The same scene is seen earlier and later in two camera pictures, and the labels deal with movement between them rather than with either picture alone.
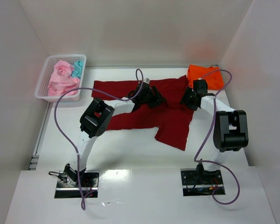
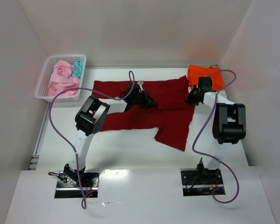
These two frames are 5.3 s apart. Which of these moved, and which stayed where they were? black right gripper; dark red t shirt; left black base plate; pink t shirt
Moved: black right gripper
Stayed: dark red t shirt; left black base plate; pink t shirt
